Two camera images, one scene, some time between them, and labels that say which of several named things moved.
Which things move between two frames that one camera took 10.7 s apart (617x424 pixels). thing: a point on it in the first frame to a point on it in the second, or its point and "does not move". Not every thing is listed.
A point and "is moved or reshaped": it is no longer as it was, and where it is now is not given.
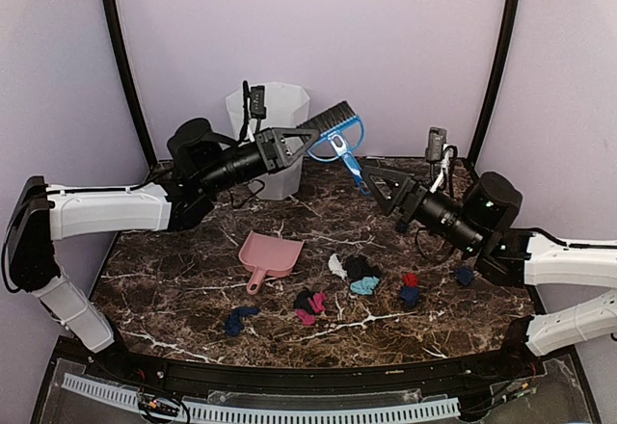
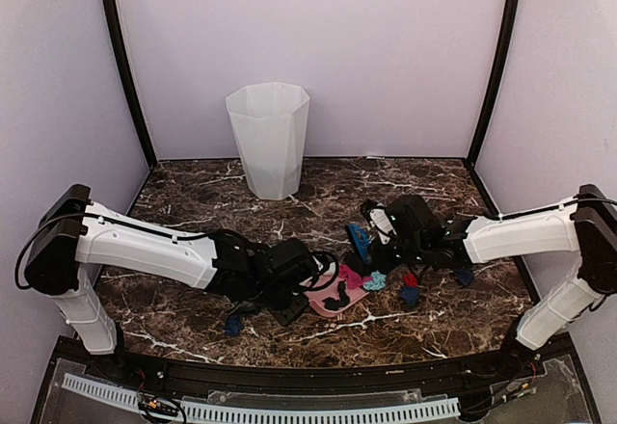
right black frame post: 485,125 does not move
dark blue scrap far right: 465,276 does not move
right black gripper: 386,205 to 384,265
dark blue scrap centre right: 410,295 does not move
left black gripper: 273,145 to 287,316
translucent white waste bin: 287,107 does not move
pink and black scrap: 317,303 to 354,279
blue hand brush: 339,131 to 362,236
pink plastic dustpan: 268,256 is moved or reshaped
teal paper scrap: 364,286 to 377,282
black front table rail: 306,377 does not move
